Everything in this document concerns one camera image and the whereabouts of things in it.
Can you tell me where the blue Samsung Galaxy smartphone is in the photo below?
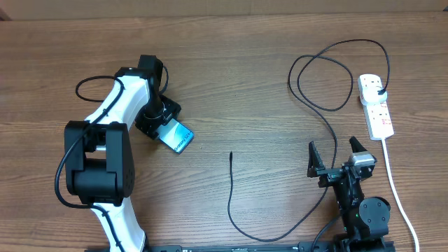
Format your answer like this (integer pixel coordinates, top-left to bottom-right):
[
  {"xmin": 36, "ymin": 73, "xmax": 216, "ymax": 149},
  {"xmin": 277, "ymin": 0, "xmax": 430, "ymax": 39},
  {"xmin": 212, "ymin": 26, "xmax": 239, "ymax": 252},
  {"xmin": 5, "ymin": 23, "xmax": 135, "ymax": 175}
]
[{"xmin": 156, "ymin": 118, "xmax": 194, "ymax": 154}]

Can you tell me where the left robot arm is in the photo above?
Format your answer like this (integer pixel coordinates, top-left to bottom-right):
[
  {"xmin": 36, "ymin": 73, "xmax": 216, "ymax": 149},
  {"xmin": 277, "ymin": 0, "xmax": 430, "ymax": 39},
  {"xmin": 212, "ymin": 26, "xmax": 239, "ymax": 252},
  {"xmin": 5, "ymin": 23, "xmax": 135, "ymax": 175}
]
[{"xmin": 55, "ymin": 55, "xmax": 181, "ymax": 251}]

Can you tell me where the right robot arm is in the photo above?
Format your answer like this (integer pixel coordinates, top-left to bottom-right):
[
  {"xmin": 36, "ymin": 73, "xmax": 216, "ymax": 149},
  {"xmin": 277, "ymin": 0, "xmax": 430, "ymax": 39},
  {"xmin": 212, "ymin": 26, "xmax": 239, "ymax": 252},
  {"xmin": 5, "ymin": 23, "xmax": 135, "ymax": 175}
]
[{"xmin": 307, "ymin": 136, "xmax": 395, "ymax": 251}]

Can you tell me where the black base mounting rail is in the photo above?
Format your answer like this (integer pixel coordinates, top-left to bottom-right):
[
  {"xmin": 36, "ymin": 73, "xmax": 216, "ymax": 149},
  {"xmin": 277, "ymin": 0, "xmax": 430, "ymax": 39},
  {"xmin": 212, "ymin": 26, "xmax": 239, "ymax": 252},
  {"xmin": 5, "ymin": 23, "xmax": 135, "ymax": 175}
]
[{"xmin": 83, "ymin": 240, "xmax": 396, "ymax": 252}]

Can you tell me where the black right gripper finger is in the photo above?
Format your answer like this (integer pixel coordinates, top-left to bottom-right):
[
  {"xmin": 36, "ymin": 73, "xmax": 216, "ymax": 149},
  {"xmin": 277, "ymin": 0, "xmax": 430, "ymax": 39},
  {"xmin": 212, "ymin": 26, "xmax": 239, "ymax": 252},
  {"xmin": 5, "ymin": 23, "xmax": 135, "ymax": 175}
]
[
  {"xmin": 349, "ymin": 136, "xmax": 367, "ymax": 153},
  {"xmin": 307, "ymin": 141, "xmax": 326, "ymax": 177}
]

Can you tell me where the white power strip cord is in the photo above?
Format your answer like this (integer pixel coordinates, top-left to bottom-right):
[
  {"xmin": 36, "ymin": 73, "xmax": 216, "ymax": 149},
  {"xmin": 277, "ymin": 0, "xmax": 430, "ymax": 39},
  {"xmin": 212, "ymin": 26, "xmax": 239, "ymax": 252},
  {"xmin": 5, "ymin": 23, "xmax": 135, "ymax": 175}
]
[{"xmin": 380, "ymin": 138, "xmax": 421, "ymax": 252}]

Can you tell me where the white charger plug adapter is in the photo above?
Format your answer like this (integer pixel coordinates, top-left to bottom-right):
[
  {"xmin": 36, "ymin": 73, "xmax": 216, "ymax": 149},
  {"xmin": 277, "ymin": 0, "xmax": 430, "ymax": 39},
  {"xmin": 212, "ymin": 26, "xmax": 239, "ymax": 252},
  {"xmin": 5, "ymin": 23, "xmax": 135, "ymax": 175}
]
[{"xmin": 360, "ymin": 85, "xmax": 388, "ymax": 106}]

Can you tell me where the black USB charging cable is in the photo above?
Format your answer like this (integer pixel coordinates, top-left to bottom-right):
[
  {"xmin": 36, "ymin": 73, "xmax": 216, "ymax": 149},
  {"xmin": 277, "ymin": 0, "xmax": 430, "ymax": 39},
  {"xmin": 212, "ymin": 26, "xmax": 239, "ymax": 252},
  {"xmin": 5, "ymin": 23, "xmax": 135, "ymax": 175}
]
[{"xmin": 227, "ymin": 38, "xmax": 391, "ymax": 243}]

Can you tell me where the white power strip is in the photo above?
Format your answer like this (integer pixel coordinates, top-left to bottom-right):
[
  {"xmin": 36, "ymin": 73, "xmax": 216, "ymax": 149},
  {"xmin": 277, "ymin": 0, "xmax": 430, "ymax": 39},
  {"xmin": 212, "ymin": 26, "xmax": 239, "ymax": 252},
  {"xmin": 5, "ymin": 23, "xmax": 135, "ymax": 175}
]
[{"xmin": 357, "ymin": 73, "xmax": 396, "ymax": 141}]

